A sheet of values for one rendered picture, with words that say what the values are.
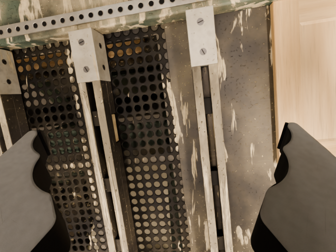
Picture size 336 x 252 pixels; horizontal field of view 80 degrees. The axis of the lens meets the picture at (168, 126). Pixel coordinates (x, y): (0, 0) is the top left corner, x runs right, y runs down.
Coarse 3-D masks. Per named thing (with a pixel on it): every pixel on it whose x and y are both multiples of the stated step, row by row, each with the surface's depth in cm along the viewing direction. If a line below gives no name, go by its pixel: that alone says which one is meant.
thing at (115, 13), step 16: (144, 0) 48; (160, 0) 47; (176, 0) 47; (192, 0) 46; (48, 16) 51; (64, 16) 50; (80, 16) 50; (96, 16) 50; (112, 16) 49; (0, 32) 53; (16, 32) 53; (32, 32) 52
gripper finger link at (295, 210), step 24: (288, 144) 9; (312, 144) 9; (288, 168) 8; (312, 168) 7; (288, 192) 7; (312, 192) 7; (264, 216) 6; (288, 216) 6; (312, 216) 6; (264, 240) 6; (288, 240) 5; (312, 240) 5
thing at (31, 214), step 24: (24, 144) 9; (0, 168) 8; (24, 168) 8; (0, 192) 7; (24, 192) 7; (0, 216) 6; (24, 216) 6; (48, 216) 6; (0, 240) 6; (24, 240) 6; (48, 240) 6
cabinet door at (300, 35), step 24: (288, 0) 47; (312, 0) 47; (288, 24) 48; (312, 24) 48; (288, 48) 49; (312, 48) 48; (288, 72) 50; (312, 72) 49; (288, 96) 51; (312, 96) 50; (288, 120) 51; (312, 120) 51
